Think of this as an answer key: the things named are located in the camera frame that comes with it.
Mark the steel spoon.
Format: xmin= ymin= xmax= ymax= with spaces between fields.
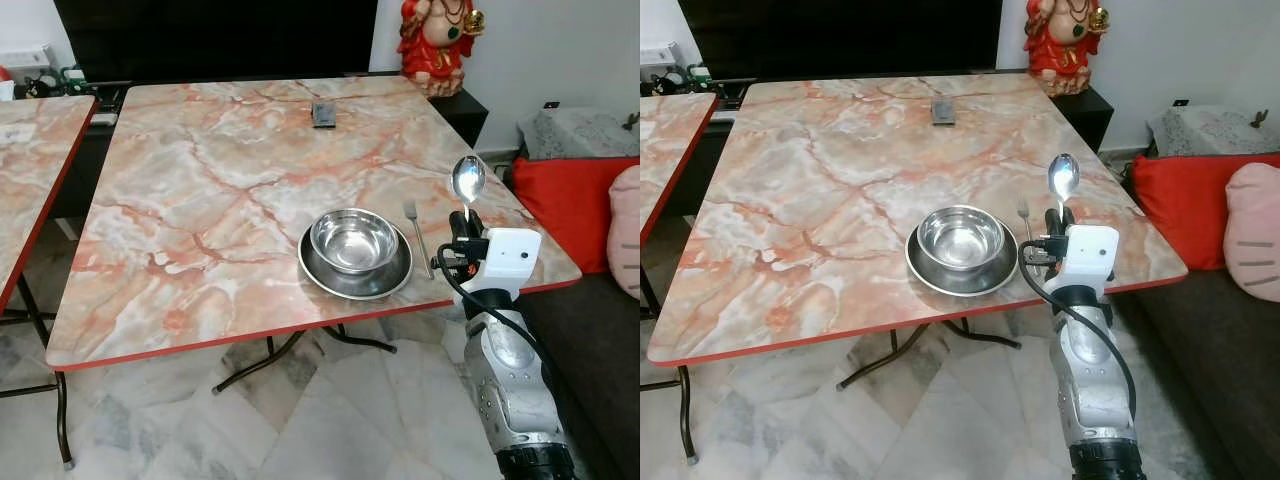
xmin=1047 ymin=153 xmax=1082 ymax=219
xmin=452 ymin=154 xmax=488 ymax=223

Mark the steel bowl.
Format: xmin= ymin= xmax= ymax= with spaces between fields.
xmin=916 ymin=204 xmax=1007 ymax=273
xmin=310 ymin=207 xmax=401 ymax=276

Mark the red cushion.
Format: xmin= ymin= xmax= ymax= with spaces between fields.
xmin=1131 ymin=152 xmax=1280 ymax=272
xmin=511 ymin=154 xmax=641 ymax=277

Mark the steel plate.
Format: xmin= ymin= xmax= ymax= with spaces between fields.
xmin=905 ymin=220 xmax=1020 ymax=298
xmin=298 ymin=221 xmax=414 ymax=302

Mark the grey patterned cushion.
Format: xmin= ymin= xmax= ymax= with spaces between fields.
xmin=517 ymin=107 xmax=641 ymax=162
xmin=1147 ymin=104 xmax=1280 ymax=159

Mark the pink striped pillow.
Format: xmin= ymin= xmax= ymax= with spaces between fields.
xmin=1223 ymin=161 xmax=1280 ymax=304
xmin=606 ymin=164 xmax=641 ymax=302

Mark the red seated figurine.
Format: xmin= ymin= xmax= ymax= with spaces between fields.
xmin=1023 ymin=0 xmax=1112 ymax=98
xmin=396 ymin=0 xmax=488 ymax=98

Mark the dark grey sofa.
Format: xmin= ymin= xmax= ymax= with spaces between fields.
xmin=518 ymin=268 xmax=641 ymax=480
xmin=1108 ymin=264 xmax=1280 ymax=480

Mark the marble-print side table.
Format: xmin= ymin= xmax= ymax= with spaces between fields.
xmin=640 ymin=92 xmax=720 ymax=321
xmin=0 ymin=94 xmax=99 ymax=401

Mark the large marble-print folding table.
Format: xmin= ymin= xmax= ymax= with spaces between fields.
xmin=647 ymin=72 xmax=1190 ymax=463
xmin=45 ymin=78 xmax=584 ymax=471

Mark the black television screen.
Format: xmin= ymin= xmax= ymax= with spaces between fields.
xmin=677 ymin=0 xmax=1004 ymax=81
xmin=52 ymin=0 xmax=380 ymax=85

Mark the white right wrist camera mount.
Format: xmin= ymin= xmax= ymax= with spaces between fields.
xmin=1062 ymin=225 xmax=1120 ymax=291
xmin=469 ymin=228 xmax=543 ymax=292

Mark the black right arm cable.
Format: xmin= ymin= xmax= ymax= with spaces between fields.
xmin=1017 ymin=239 xmax=1139 ymax=423
xmin=436 ymin=243 xmax=563 ymax=406

